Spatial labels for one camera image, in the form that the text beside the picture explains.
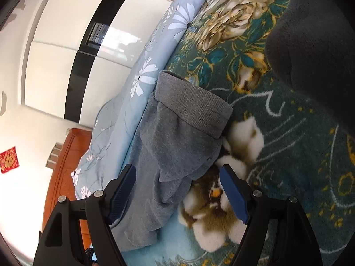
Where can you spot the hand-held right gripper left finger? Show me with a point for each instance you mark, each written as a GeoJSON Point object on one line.
{"type": "Point", "coordinates": [122, 194]}

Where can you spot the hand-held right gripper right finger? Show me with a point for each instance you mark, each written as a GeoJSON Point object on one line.
{"type": "Point", "coordinates": [234, 196]}

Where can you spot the grey knit sweater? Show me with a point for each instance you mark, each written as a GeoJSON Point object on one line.
{"type": "Point", "coordinates": [166, 144]}

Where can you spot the wooden headboard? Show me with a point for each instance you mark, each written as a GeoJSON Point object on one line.
{"type": "Point", "coordinates": [63, 171]}

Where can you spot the teal floral blanket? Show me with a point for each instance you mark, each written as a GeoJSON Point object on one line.
{"type": "Point", "coordinates": [291, 144]}

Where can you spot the light blue floral quilt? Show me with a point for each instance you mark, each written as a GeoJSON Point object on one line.
{"type": "Point", "coordinates": [122, 110]}

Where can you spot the white wardrobe with black band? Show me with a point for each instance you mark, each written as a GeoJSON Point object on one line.
{"type": "Point", "coordinates": [55, 61]}

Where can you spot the dark grey fleece cloth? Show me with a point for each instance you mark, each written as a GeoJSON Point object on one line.
{"type": "Point", "coordinates": [313, 47]}

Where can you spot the wall switch panels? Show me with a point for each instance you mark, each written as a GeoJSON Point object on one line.
{"type": "Point", "coordinates": [52, 156]}

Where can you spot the red wall decoration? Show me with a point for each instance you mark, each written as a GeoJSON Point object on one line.
{"type": "Point", "coordinates": [9, 160]}

